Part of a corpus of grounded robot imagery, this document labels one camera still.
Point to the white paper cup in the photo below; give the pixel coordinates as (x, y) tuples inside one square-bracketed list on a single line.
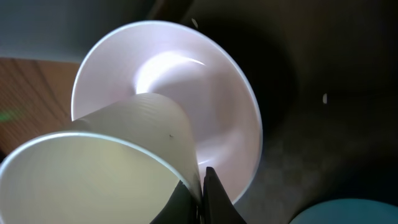
[(120, 164)]

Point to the pink white bowl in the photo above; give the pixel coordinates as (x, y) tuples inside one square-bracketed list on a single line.
[(188, 67)]

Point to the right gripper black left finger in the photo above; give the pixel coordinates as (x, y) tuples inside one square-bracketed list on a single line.
[(180, 209)]

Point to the light blue bowl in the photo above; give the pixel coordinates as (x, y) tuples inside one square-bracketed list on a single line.
[(348, 211)]

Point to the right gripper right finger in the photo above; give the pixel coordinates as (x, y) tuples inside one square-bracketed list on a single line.
[(217, 206)]

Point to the grey plastic dish rack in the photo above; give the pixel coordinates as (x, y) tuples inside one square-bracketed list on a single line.
[(62, 30)]

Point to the dark brown serving tray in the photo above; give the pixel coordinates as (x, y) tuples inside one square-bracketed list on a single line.
[(324, 73)]

